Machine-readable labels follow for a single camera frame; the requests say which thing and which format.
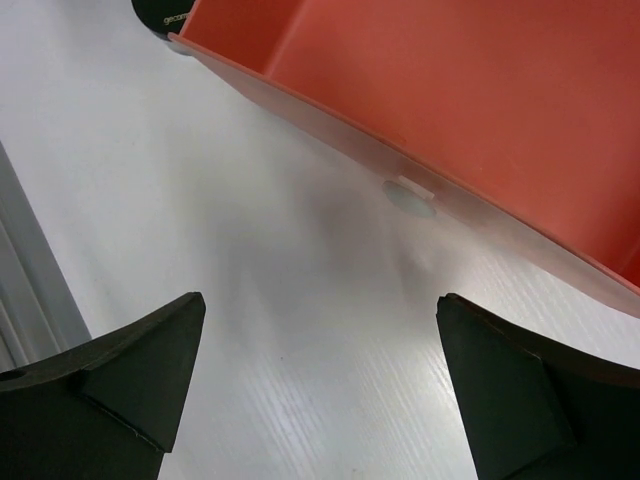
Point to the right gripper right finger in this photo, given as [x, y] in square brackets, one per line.
[534, 408]

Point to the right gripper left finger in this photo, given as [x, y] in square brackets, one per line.
[107, 409]

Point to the black round compact jar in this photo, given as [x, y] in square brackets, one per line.
[163, 17]

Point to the orange drawer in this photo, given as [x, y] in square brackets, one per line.
[518, 118]

